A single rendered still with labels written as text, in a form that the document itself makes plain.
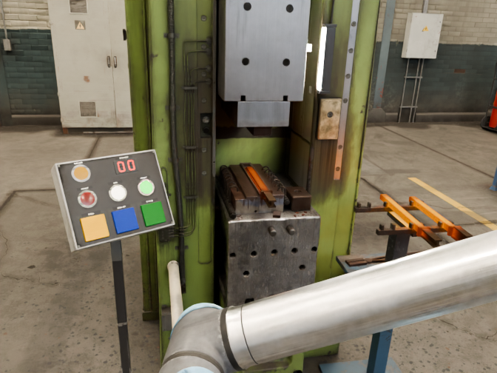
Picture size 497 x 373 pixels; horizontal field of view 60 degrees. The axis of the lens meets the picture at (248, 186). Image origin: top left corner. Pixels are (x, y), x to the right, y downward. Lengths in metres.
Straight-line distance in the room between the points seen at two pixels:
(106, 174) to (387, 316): 1.10
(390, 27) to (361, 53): 6.61
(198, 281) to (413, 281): 1.50
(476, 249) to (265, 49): 1.15
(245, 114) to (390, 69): 7.08
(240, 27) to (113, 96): 5.44
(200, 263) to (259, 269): 0.31
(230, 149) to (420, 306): 1.64
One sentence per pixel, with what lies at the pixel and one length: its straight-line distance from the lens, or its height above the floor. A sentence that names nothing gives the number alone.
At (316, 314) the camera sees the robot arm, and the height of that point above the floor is 1.27.
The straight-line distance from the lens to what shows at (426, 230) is 1.68.
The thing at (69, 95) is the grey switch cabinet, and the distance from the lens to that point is 7.01.
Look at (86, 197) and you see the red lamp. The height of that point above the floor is 1.09.
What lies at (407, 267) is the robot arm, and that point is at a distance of 0.61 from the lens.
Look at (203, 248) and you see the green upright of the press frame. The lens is 1.93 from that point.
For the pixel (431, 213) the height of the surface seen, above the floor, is 0.95.
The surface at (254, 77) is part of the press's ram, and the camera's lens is 1.59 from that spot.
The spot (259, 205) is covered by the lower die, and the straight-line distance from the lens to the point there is 1.73.
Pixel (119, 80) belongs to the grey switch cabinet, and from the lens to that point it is 6.87.
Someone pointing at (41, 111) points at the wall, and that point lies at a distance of 7.80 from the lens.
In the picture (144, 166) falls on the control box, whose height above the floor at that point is 1.15.
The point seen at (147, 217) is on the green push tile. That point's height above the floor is 1.00.
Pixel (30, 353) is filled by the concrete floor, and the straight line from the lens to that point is 2.64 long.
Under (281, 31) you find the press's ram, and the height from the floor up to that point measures 1.61.
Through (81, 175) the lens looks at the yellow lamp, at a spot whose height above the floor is 1.16.
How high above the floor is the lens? 1.62
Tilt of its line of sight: 20 degrees down
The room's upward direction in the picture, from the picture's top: 2 degrees clockwise
